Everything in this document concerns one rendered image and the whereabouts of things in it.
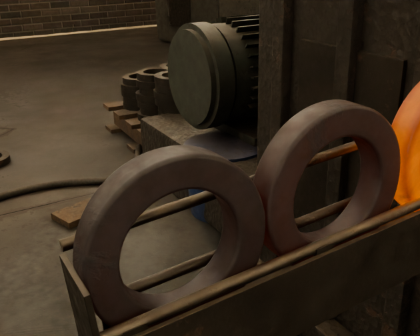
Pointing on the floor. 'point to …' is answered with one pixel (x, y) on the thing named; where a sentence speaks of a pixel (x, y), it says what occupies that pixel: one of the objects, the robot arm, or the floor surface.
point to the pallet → (141, 101)
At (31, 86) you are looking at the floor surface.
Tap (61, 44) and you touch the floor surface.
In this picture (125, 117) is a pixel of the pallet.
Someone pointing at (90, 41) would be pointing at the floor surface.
